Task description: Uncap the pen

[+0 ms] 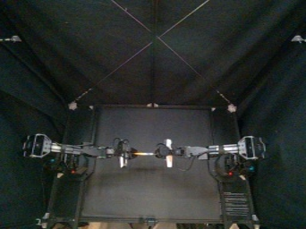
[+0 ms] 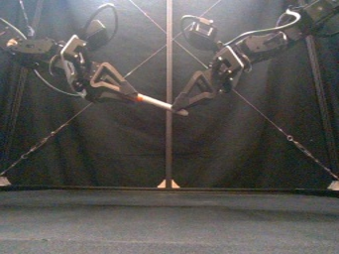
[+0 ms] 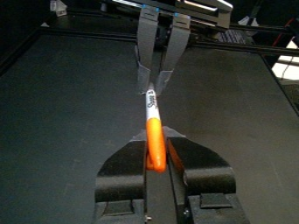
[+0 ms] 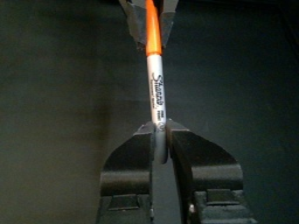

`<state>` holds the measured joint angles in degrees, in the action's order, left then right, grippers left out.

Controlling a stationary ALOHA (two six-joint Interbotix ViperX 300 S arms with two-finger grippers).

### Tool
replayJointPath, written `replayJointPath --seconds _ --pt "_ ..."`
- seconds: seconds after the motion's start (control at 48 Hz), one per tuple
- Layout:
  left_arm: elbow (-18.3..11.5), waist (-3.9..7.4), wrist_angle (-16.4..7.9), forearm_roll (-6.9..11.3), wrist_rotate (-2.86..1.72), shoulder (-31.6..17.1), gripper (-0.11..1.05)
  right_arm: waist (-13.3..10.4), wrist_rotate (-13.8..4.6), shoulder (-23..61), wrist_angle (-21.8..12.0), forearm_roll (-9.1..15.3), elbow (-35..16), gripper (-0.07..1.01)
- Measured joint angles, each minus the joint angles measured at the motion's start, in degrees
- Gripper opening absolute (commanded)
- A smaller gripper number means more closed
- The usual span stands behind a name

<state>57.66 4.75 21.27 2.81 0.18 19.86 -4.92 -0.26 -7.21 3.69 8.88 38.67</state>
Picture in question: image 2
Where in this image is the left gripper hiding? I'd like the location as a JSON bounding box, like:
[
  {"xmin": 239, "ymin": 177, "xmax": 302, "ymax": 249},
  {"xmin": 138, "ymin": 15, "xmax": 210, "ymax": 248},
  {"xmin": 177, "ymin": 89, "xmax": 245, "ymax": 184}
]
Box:
[{"xmin": 59, "ymin": 34, "xmax": 141, "ymax": 103}]

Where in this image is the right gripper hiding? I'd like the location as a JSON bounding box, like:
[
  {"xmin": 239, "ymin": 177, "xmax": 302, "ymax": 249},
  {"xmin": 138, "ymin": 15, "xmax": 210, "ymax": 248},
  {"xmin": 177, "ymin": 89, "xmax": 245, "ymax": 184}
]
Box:
[{"xmin": 171, "ymin": 45, "xmax": 250, "ymax": 112}]

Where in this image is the grey marker pen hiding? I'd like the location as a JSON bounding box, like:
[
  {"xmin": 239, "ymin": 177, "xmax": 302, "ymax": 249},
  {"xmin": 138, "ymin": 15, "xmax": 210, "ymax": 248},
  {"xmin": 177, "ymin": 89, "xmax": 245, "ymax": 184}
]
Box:
[{"xmin": 135, "ymin": 92, "xmax": 191, "ymax": 117}]

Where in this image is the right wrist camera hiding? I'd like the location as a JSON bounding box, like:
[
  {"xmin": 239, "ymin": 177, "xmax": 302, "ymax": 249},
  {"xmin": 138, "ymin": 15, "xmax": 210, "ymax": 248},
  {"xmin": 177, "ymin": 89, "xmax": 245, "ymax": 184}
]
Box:
[{"xmin": 181, "ymin": 15, "xmax": 221, "ymax": 52}]

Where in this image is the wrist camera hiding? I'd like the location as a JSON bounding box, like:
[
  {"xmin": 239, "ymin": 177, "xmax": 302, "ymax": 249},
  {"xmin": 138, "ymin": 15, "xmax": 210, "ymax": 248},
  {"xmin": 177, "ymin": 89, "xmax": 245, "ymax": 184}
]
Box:
[
  {"xmin": 181, "ymin": 15, "xmax": 221, "ymax": 52},
  {"xmin": 82, "ymin": 19, "xmax": 111, "ymax": 50}
]

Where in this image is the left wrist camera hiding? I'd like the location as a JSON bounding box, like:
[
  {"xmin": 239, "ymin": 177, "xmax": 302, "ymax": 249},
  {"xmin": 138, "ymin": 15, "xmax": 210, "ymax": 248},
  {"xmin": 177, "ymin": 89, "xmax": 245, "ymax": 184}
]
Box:
[{"xmin": 82, "ymin": 19, "xmax": 111, "ymax": 50}]

